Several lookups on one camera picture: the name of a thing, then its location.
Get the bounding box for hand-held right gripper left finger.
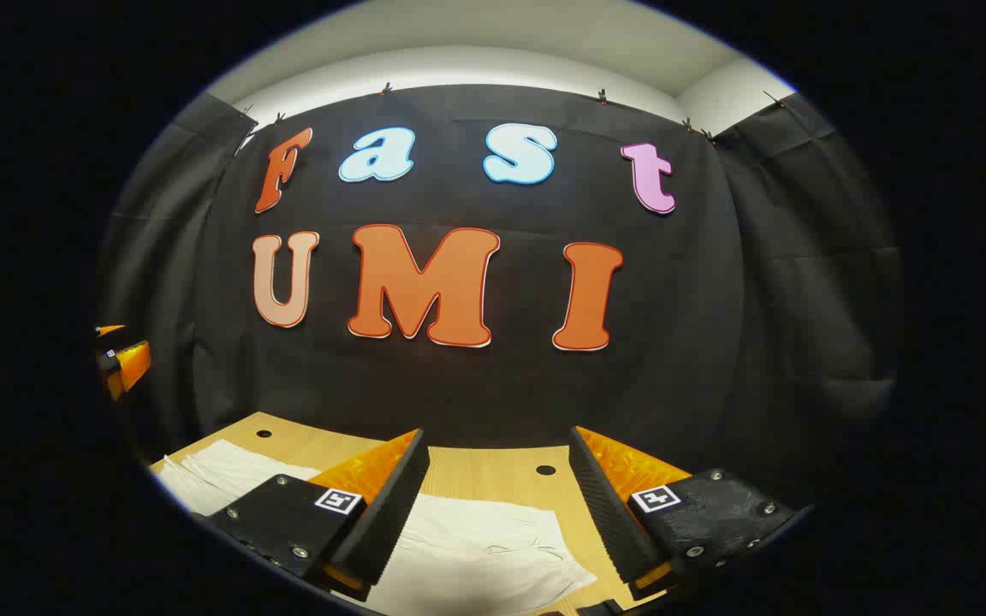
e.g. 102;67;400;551
202;428;431;604

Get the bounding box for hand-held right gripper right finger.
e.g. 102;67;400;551
567;425;815;600

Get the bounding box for white jeans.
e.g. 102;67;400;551
155;439;598;616

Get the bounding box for black backdrop cloth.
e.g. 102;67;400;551
98;83;903;506

